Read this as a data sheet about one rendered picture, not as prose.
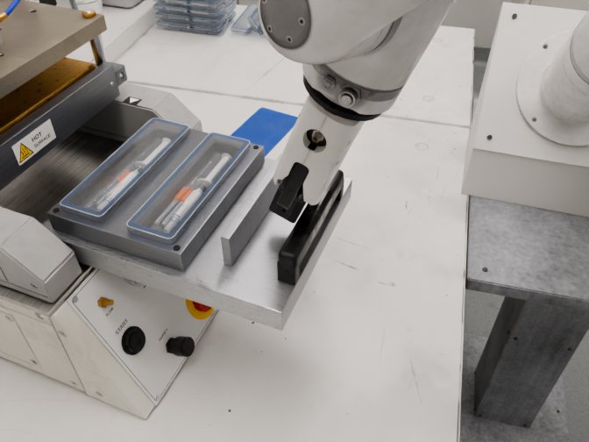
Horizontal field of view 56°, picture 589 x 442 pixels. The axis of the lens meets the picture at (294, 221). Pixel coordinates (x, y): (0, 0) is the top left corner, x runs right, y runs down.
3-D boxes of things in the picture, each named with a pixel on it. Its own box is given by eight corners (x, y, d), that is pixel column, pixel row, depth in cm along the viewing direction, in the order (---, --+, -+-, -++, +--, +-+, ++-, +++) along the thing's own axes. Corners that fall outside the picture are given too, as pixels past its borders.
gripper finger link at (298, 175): (285, 211, 48) (290, 208, 54) (328, 132, 48) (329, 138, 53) (273, 204, 48) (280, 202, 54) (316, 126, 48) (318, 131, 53)
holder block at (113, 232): (53, 229, 61) (46, 211, 59) (152, 134, 74) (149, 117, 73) (183, 272, 56) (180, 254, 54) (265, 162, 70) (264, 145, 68)
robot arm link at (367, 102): (392, 110, 41) (374, 139, 43) (418, 59, 47) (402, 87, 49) (294, 55, 41) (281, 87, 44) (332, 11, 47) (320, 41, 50)
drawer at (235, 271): (44, 255, 63) (21, 203, 58) (151, 150, 78) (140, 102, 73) (281, 336, 55) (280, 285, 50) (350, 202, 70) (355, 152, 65)
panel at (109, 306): (155, 406, 69) (65, 300, 59) (257, 246, 89) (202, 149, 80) (166, 408, 68) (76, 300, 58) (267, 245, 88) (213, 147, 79)
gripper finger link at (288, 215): (306, 198, 52) (285, 239, 57) (318, 179, 54) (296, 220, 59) (277, 181, 52) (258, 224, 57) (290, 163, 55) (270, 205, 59)
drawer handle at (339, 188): (276, 281, 55) (275, 253, 53) (327, 191, 65) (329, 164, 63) (295, 286, 55) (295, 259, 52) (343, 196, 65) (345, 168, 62)
